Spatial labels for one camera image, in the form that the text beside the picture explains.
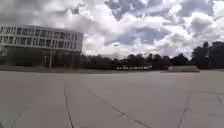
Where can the strip of grass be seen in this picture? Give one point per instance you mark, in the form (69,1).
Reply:
(50,70)

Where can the white building with windows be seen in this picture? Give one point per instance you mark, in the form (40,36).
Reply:
(36,41)

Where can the grey concrete slab pavement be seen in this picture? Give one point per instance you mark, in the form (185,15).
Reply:
(110,100)

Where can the low grey wall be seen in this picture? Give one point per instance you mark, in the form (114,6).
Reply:
(182,69)

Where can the row of dark trees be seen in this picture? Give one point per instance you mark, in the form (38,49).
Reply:
(150,60)

